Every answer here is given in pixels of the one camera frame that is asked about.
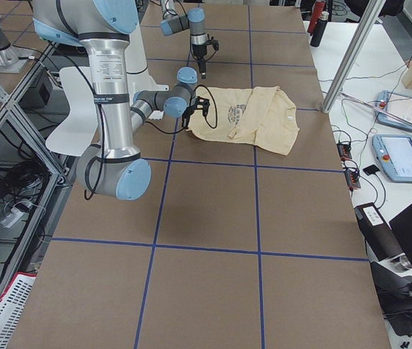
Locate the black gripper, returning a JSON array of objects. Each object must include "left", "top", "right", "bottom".
[
  {"left": 190, "top": 33, "right": 207, "bottom": 79},
  {"left": 181, "top": 97, "right": 197, "bottom": 126}
]

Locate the cream long-sleeve printed shirt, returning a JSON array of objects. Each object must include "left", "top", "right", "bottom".
[{"left": 189, "top": 87, "right": 299, "bottom": 156}]

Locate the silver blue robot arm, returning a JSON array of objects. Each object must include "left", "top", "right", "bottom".
[
  {"left": 160, "top": 1, "right": 209, "bottom": 79},
  {"left": 33, "top": 1, "right": 197, "bottom": 201}
]

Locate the black water bottle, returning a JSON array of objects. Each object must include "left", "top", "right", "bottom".
[{"left": 309, "top": 11, "right": 329, "bottom": 47}]

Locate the red water bottle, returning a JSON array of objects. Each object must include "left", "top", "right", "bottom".
[{"left": 307, "top": 0, "right": 325, "bottom": 35}]

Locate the red circuit board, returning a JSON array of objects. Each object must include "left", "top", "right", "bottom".
[{"left": 336, "top": 143, "right": 352, "bottom": 161}]

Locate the white power strip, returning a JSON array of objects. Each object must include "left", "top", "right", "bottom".
[{"left": 0, "top": 202, "right": 31, "bottom": 228}]

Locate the far blue teach pendant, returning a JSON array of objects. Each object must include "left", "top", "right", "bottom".
[{"left": 376, "top": 90, "right": 412, "bottom": 132}]

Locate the blue teach pendant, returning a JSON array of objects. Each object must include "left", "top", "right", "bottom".
[
  {"left": 376, "top": 90, "right": 412, "bottom": 132},
  {"left": 371, "top": 135, "right": 412, "bottom": 183}
]

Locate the near blue teach pendant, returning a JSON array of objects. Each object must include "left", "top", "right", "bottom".
[{"left": 371, "top": 135, "right": 412, "bottom": 183}]

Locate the black box with white label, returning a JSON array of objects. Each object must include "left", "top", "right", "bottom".
[{"left": 354, "top": 203, "right": 403, "bottom": 260}]

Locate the white perforated basket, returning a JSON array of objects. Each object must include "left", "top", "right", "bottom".
[{"left": 0, "top": 272, "right": 36, "bottom": 348}]

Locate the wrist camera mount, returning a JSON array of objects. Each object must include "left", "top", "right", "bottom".
[
  {"left": 195, "top": 96, "right": 210, "bottom": 115},
  {"left": 206, "top": 35, "right": 220, "bottom": 52}
]

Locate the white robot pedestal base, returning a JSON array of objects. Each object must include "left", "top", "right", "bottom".
[{"left": 122, "top": 0, "right": 169, "bottom": 120}]

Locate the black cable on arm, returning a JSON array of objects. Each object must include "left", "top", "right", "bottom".
[{"left": 82, "top": 84, "right": 218, "bottom": 201}]

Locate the aluminium frame post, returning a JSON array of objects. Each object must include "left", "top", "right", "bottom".
[{"left": 321, "top": 0, "right": 386, "bottom": 113}]

